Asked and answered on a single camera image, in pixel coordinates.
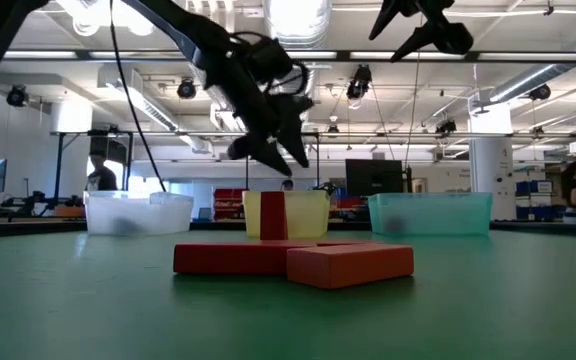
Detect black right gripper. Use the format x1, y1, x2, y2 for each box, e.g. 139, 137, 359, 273
367, 0, 474, 64

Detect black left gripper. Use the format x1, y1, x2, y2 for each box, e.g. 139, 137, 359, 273
192, 32, 315, 177

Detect red rectangular block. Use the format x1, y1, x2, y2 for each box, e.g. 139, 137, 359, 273
260, 191, 289, 241

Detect long red block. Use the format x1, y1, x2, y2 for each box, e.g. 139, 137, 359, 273
172, 240, 377, 276

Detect red storage bin rack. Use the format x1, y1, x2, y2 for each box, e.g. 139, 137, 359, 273
212, 188, 247, 222

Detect yellow plastic bin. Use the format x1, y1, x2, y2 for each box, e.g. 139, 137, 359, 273
241, 190, 331, 240

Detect black monitor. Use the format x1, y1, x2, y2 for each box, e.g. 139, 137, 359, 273
345, 158, 404, 198

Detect clear white plastic bin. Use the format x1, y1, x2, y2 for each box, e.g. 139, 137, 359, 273
83, 191, 195, 237

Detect orange rectangular block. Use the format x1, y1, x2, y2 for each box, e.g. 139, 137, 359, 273
286, 243, 415, 290

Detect white round column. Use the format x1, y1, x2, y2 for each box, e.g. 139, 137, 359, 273
469, 104, 515, 221

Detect teal plastic bin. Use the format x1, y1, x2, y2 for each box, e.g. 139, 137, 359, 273
367, 192, 494, 238

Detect blue storage bins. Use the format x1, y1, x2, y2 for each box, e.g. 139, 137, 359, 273
515, 180, 562, 221

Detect orange box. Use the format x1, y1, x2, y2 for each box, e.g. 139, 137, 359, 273
55, 205, 86, 219

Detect thin hanging cable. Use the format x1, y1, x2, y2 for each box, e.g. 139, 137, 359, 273
404, 49, 422, 169

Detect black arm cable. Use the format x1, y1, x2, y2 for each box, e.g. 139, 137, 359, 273
109, 0, 168, 194

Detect black aluminium table frame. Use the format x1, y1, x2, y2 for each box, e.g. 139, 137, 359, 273
0, 218, 576, 239

